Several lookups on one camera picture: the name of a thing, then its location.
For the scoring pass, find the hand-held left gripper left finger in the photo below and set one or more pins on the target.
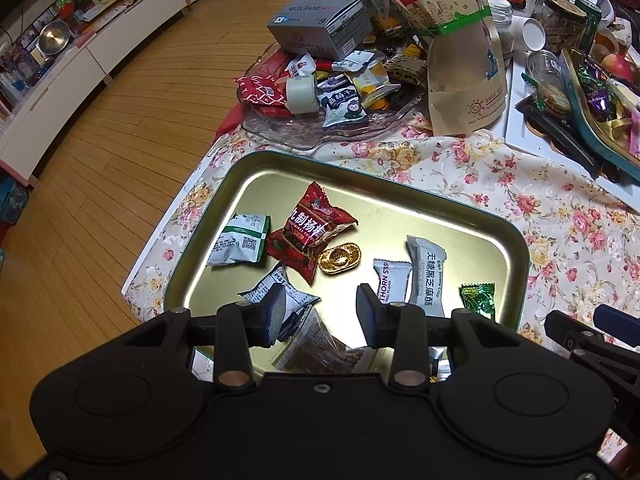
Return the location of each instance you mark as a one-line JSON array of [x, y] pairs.
[[275, 315]]

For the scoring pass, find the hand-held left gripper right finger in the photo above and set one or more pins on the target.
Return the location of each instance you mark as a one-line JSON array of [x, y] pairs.
[[367, 315]]

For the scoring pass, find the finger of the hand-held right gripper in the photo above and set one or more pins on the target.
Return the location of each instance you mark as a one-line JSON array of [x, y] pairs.
[[562, 327], [617, 325]]

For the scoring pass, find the white blue snack packet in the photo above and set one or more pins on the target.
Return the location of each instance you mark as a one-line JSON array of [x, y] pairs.
[[252, 294]]

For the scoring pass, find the white hawthorn strip packet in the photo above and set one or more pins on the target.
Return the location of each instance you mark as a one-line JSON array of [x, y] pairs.
[[392, 282]]

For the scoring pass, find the clear crinkled snack packet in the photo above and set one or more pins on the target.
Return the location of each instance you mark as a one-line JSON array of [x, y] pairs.
[[320, 345]]

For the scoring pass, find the gold ingot candy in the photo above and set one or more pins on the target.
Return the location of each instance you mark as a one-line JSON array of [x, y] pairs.
[[340, 258]]

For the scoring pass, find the white sesame crisp packet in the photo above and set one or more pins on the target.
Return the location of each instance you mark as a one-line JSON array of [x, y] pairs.
[[427, 275]]

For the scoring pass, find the silver yellow snack packet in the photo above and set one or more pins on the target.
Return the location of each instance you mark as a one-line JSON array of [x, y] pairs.
[[436, 360]]

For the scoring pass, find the green white snack packet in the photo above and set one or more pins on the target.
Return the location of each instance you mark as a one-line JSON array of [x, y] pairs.
[[240, 240]]

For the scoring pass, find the green chocolate packet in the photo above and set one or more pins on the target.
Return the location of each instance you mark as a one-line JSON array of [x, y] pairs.
[[477, 300]]

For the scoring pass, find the dark red plum packet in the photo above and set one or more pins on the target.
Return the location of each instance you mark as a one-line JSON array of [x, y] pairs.
[[305, 230]]

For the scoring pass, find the teal gold tin tray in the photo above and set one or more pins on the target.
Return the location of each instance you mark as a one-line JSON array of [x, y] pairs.
[[400, 210]]

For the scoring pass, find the floral tablecloth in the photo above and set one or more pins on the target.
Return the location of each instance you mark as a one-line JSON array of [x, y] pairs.
[[550, 210]]

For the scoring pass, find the clear glass dish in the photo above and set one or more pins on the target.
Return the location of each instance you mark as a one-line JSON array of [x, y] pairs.
[[280, 135]]

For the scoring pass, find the black plastic tray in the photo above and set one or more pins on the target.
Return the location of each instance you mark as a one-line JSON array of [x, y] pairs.
[[565, 140]]

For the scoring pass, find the pink snack packet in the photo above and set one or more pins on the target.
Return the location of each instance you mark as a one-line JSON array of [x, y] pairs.
[[636, 135]]

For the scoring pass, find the teal tin box of sweets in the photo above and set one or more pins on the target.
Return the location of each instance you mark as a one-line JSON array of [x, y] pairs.
[[590, 130]]

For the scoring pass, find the white tape roll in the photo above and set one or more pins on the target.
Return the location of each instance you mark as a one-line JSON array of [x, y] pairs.
[[302, 95]]

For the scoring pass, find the red patterned packet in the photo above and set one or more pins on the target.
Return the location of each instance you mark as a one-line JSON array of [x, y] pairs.
[[260, 90]]

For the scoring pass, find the round biscuit stack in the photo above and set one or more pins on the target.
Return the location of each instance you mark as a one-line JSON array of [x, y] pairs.
[[552, 100]]

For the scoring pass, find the pile of assorted snack packets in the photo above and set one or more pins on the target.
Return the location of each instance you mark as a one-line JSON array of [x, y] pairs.
[[370, 80]]

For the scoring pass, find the pile of foil wrapped candies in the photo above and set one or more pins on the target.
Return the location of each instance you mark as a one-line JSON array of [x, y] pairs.
[[597, 90]]

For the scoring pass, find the brown paper pouch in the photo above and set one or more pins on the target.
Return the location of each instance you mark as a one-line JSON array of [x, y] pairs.
[[460, 85]]

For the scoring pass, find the red apple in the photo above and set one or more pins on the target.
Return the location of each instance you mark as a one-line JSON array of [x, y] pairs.
[[617, 66]]

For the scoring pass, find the empty clear glass jar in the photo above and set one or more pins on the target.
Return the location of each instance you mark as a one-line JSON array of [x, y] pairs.
[[545, 67]]

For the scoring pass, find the grey cardboard box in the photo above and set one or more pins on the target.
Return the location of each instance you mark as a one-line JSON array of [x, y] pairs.
[[310, 35]]

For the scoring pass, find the blue patterned bag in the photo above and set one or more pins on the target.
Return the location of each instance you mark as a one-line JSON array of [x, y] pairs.
[[12, 200]]

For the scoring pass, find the white plastic cup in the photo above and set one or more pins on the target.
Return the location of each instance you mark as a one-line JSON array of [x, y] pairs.
[[531, 34]]

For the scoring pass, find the green can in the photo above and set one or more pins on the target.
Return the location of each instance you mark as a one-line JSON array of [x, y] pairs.
[[590, 25]]

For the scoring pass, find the white low cabinet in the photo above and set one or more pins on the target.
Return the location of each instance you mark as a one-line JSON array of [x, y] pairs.
[[75, 85]]

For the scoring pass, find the glass jar of biscuits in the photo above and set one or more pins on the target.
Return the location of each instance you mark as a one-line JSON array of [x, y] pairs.
[[562, 22]]

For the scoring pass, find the steel bowl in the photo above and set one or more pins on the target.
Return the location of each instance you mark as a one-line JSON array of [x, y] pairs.
[[55, 37]]

